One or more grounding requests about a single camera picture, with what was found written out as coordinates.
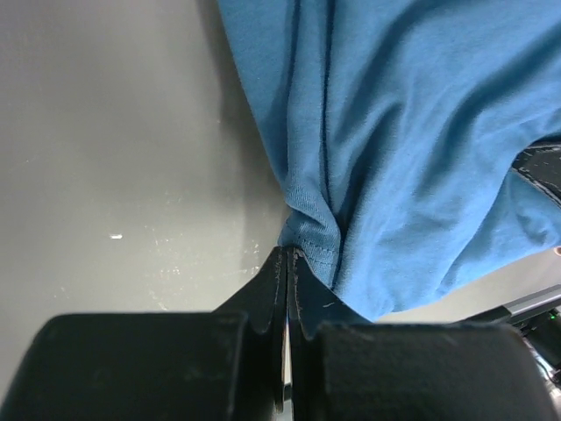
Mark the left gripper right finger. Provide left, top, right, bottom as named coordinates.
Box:
left=287, top=247, right=560, bottom=420

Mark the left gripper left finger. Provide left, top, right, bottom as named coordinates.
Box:
left=1, top=247, right=287, bottom=420

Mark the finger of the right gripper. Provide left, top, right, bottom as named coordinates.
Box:
left=512, top=144, right=561, bottom=204

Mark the blue t shirt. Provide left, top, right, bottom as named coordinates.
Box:
left=219, top=1, right=560, bottom=320

